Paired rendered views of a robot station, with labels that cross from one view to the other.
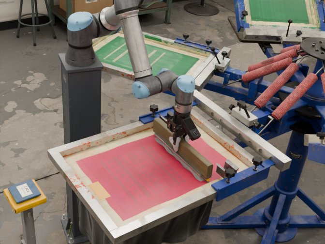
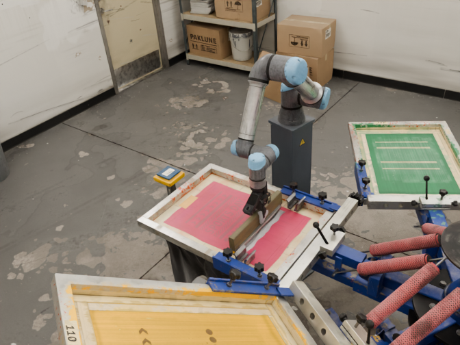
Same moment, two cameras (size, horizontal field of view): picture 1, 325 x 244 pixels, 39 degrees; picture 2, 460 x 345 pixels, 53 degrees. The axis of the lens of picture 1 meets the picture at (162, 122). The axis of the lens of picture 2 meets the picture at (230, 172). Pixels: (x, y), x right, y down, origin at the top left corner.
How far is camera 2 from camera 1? 208 cm
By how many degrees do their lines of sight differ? 62
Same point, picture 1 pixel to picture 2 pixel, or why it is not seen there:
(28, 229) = not seen: hidden behind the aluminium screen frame
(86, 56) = (285, 116)
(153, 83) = (242, 148)
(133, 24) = (250, 92)
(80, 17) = not seen: hidden behind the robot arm
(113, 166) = (219, 199)
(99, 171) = (209, 194)
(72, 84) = (273, 134)
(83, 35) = (284, 96)
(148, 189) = (203, 224)
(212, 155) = (276, 248)
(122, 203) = (181, 216)
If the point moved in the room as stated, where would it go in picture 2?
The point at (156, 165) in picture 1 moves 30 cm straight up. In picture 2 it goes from (235, 220) to (231, 169)
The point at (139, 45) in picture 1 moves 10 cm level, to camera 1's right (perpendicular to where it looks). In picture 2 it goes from (246, 111) to (252, 121)
